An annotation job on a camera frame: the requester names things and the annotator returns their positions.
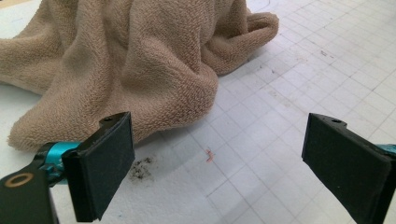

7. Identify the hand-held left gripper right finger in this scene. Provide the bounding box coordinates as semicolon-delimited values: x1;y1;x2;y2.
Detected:
301;113;396;224

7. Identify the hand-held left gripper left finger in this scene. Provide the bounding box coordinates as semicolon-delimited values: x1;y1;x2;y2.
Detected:
61;111;135;223

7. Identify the tan terry towel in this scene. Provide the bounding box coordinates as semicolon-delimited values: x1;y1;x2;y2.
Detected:
0;0;280;152

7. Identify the white gridded foam mat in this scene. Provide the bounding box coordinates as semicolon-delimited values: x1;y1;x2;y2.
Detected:
0;0;396;224

